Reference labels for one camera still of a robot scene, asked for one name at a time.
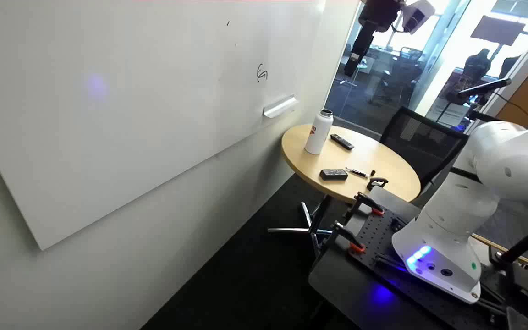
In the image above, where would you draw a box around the dark chair behind glass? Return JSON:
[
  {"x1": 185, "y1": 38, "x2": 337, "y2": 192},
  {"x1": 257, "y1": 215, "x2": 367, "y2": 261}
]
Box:
[{"x1": 462, "y1": 49, "x2": 493, "y2": 83}]

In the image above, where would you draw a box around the black marker on table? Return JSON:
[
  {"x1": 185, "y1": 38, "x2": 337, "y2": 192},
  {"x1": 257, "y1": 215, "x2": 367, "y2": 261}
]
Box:
[{"x1": 328, "y1": 133, "x2": 356, "y2": 153}]

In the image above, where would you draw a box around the silver whiteboard tray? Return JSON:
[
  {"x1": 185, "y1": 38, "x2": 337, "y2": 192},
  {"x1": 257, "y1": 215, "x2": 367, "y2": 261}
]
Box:
[{"x1": 260, "y1": 94, "x2": 299, "y2": 122}]

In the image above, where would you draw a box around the round wooden table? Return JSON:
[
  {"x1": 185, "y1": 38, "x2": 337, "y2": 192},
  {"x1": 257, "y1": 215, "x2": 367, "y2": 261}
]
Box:
[{"x1": 268, "y1": 122, "x2": 423, "y2": 259}]

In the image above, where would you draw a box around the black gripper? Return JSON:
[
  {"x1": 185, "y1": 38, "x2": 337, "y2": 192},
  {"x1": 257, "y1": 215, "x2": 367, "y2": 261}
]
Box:
[{"x1": 343, "y1": 0, "x2": 403, "y2": 80}]

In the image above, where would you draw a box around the white bottle with red logo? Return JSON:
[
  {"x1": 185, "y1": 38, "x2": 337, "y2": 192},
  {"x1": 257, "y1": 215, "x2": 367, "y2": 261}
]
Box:
[{"x1": 302, "y1": 109, "x2": 335, "y2": 159}]

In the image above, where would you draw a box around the black mesh office chair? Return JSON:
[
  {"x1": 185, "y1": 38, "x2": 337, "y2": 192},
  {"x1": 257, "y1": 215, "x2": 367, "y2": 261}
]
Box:
[{"x1": 379, "y1": 107, "x2": 471, "y2": 193}]

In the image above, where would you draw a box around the black clamp with orange handle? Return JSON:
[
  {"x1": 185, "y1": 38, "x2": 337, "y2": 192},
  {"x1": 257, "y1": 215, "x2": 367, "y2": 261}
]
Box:
[
  {"x1": 354, "y1": 192, "x2": 387, "y2": 221},
  {"x1": 328, "y1": 221, "x2": 367, "y2": 258}
]

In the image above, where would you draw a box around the white wall whiteboard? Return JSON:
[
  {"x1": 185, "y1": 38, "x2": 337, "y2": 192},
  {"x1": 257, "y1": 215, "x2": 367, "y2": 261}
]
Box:
[{"x1": 0, "y1": 0, "x2": 363, "y2": 254}]

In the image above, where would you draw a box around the black stand pole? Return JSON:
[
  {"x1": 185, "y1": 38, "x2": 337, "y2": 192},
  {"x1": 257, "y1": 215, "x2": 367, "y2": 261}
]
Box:
[{"x1": 489, "y1": 210, "x2": 528, "y2": 272}]

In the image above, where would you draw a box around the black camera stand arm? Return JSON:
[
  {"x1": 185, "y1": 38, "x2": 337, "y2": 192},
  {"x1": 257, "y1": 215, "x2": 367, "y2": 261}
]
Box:
[{"x1": 456, "y1": 78, "x2": 513, "y2": 126}]

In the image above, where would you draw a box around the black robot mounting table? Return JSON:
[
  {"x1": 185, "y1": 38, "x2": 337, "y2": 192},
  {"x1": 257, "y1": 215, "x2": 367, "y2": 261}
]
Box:
[{"x1": 306, "y1": 186, "x2": 528, "y2": 330}]

